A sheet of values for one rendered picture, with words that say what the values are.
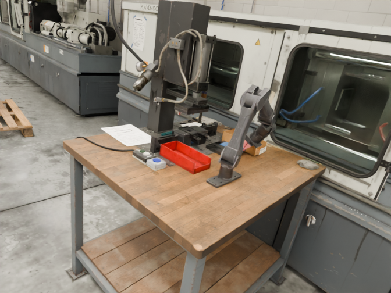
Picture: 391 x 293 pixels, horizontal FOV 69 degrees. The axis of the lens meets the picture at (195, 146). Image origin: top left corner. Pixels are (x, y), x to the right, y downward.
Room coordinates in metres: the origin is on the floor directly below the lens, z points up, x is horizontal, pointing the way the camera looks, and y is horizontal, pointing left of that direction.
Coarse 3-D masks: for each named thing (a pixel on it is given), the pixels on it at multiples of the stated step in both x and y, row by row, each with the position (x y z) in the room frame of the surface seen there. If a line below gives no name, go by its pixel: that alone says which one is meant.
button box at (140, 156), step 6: (84, 138) 1.39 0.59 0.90; (96, 144) 1.33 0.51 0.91; (114, 150) 1.31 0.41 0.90; (120, 150) 1.31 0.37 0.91; (126, 150) 1.32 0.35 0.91; (132, 150) 1.32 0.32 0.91; (138, 150) 1.30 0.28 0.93; (138, 156) 1.25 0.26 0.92; (144, 156) 1.24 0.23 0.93; (150, 156) 1.25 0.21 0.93; (144, 162) 1.22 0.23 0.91
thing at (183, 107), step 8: (176, 88) 1.72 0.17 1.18; (176, 96) 1.62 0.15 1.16; (184, 96) 1.57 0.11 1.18; (192, 96) 1.59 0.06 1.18; (176, 104) 1.52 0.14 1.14; (184, 104) 1.54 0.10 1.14; (192, 104) 1.52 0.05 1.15; (200, 104) 1.52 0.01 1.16; (184, 112) 1.47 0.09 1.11; (192, 112) 1.49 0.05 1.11; (200, 112) 1.55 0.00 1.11
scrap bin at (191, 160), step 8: (168, 144) 1.39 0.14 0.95; (176, 144) 1.43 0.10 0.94; (184, 144) 1.40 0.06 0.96; (160, 152) 1.35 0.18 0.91; (168, 152) 1.31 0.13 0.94; (176, 152) 1.40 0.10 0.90; (184, 152) 1.39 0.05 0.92; (192, 152) 1.36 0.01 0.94; (200, 152) 1.33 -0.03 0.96; (176, 160) 1.27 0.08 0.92; (184, 160) 1.23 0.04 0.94; (192, 160) 1.33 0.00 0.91; (200, 160) 1.32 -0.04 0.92; (208, 160) 1.29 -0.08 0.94; (184, 168) 1.23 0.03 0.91; (192, 168) 1.20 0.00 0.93; (200, 168) 1.22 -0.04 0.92; (208, 168) 1.27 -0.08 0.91
